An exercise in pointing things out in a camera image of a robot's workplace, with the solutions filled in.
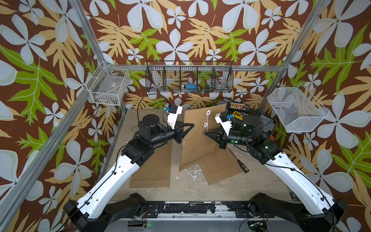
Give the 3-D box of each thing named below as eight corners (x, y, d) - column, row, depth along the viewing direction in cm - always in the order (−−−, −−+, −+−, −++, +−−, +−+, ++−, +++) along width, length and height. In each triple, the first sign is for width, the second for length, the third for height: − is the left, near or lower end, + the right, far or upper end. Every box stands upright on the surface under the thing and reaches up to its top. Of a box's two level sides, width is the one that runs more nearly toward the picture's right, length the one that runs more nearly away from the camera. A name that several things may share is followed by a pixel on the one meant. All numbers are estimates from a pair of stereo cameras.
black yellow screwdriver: (246, 173, 88) (247, 172, 86) (227, 151, 98) (228, 149, 96) (248, 172, 89) (249, 171, 87) (228, 150, 99) (229, 148, 97)
